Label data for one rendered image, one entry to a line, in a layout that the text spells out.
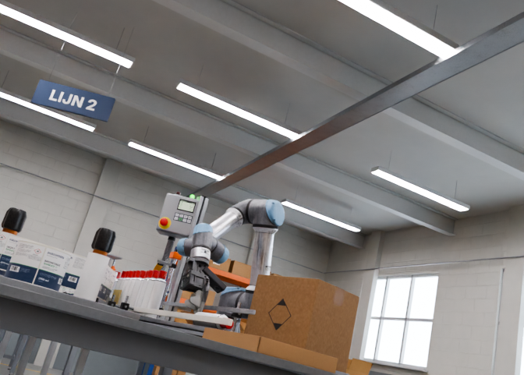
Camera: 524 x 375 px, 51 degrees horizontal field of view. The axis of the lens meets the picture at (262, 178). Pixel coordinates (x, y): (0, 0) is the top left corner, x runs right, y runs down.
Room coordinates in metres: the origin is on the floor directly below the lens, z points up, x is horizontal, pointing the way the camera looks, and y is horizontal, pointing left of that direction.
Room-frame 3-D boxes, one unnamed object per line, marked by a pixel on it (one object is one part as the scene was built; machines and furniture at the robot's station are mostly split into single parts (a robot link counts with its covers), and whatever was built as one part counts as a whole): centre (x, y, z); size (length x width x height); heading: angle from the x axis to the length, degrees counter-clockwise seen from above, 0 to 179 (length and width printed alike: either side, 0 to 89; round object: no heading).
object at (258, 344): (1.60, -0.13, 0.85); 0.30 x 0.26 x 0.04; 30
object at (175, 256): (2.50, 0.32, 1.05); 0.10 x 0.04 x 0.33; 120
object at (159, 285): (2.39, 0.31, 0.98); 0.05 x 0.05 x 0.20
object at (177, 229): (2.60, 0.34, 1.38); 0.17 x 0.10 x 0.19; 85
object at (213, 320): (2.20, 0.25, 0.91); 1.07 x 0.01 x 0.02; 30
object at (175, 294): (2.58, 0.26, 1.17); 0.04 x 0.04 x 0.67; 30
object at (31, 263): (2.12, 0.74, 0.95); 0.20 x 0.20 x 0.14
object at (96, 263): (2.26, 0.57, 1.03); 0.09 x 0.09 x 0.30
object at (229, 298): (2.55, -0.01, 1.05); 0.13 x 0.12 x 0.14; 54
